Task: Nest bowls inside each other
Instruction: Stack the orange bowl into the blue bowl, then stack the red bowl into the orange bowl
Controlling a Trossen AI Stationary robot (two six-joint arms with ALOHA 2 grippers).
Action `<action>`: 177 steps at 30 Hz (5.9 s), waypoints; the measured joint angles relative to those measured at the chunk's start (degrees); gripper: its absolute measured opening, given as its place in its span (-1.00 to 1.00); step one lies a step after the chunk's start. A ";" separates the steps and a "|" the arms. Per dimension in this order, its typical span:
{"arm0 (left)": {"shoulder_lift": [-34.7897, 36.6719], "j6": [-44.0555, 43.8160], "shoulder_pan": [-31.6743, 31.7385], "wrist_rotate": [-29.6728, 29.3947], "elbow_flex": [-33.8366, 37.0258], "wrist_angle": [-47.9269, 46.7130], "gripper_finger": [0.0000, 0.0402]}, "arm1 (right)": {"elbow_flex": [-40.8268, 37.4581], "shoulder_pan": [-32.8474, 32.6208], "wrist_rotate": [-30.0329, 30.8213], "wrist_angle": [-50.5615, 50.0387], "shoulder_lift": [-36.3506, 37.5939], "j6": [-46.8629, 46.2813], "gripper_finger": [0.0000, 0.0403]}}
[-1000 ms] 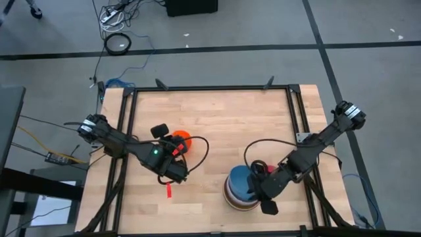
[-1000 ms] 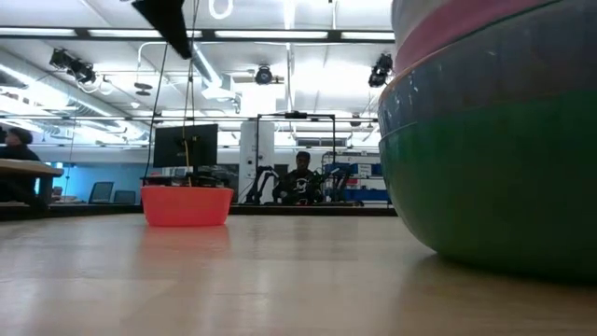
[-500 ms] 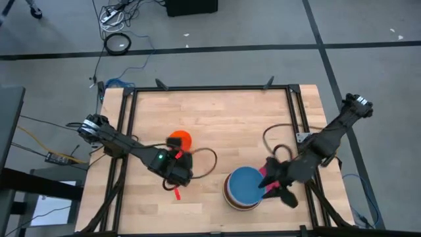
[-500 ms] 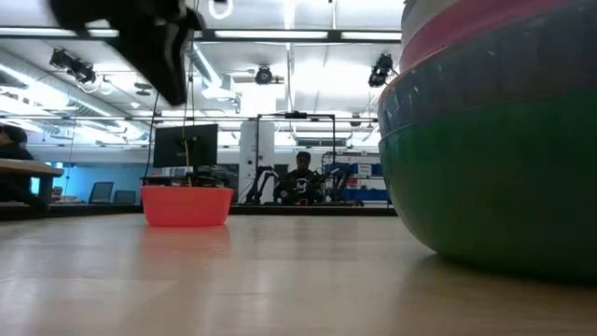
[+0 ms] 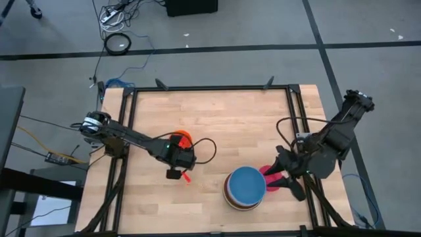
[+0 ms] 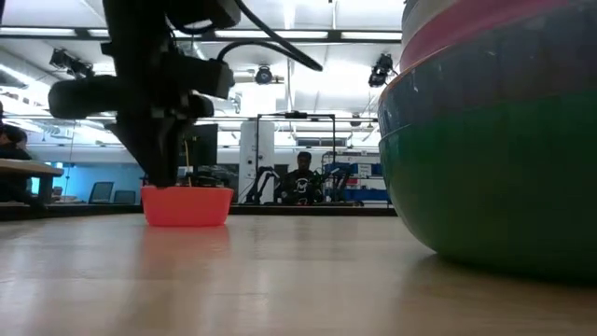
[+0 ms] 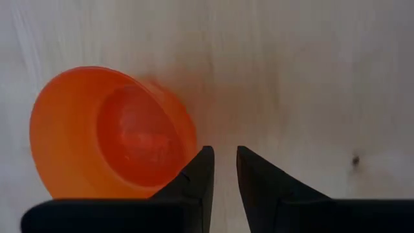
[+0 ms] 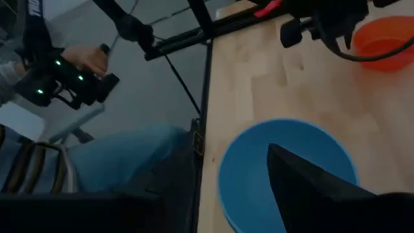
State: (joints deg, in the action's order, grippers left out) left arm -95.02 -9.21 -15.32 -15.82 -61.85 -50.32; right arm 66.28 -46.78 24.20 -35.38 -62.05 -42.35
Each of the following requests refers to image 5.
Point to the silver bracket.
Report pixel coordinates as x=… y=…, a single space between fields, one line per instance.
x=303 y=136

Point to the chair caster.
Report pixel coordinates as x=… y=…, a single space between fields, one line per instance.
x=35 y=13

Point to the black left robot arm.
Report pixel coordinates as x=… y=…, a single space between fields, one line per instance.
x=128 y=135

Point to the black table frame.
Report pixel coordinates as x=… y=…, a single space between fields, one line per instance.
x=210 y=88

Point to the black box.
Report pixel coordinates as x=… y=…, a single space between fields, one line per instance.
x=190 y=7

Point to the light blue bowl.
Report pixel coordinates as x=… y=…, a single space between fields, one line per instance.
x=246 y=184

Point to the orange bowl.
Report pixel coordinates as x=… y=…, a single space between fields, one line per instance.
x=185 y=140

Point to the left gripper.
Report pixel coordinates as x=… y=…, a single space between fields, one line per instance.
x=177 y=156

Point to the white power strip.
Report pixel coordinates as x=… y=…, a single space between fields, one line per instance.
x=110 y=16

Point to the teal bowl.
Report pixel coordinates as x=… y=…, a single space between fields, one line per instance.
x=245 y=203

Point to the black power adapter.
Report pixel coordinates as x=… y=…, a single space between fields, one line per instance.
x=57 y=158

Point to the black cart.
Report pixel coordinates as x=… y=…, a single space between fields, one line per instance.
x=33 y=186

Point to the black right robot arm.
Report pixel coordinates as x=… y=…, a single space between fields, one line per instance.
x=338 y=135

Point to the coral red bowl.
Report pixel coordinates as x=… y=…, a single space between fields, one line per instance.
x=271 y=182

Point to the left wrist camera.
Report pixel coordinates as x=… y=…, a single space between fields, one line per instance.
x=173 y=174

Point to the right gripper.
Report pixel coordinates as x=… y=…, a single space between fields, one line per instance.
x=294 y=161

